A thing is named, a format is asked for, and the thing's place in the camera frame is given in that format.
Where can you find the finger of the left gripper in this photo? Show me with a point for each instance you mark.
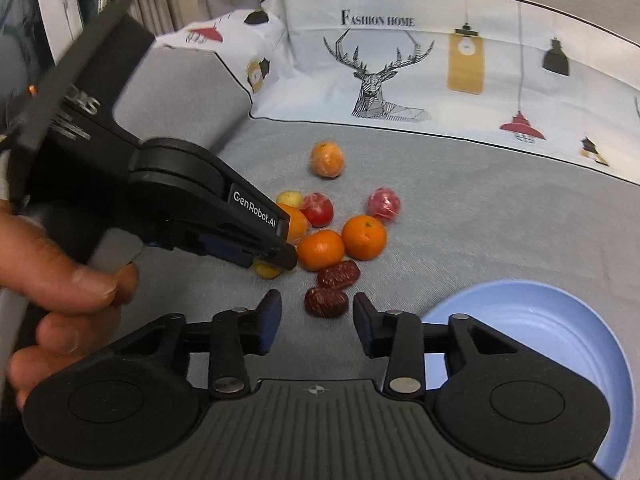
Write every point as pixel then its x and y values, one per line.
pixel 240 250
pixel 284 256

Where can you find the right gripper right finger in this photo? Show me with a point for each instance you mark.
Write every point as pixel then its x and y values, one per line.
pixel 402 338

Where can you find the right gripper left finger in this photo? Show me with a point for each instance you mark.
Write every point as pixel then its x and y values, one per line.
pixel 232 335

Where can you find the red cherry tomato fruit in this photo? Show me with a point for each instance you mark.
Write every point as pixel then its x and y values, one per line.
pixel 318 209

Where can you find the small yellow fruit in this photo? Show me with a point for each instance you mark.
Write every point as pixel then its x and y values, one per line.
pixel 291 198

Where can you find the dark red date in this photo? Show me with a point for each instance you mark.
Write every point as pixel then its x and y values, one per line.
pixel 339 276
pixel 323 302

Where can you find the large orange tangerine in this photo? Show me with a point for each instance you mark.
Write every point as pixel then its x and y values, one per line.
pixel 364 237

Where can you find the small orange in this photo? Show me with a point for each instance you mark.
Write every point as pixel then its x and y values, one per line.
pixel 327 160

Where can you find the light blue plate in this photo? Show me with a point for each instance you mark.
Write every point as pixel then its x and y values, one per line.
pixel 566 329

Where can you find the person's left hand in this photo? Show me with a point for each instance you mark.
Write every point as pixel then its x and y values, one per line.
pixel 83 304

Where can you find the grey printed sofa cover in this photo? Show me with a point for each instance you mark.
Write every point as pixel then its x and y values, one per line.
pixel 509 129

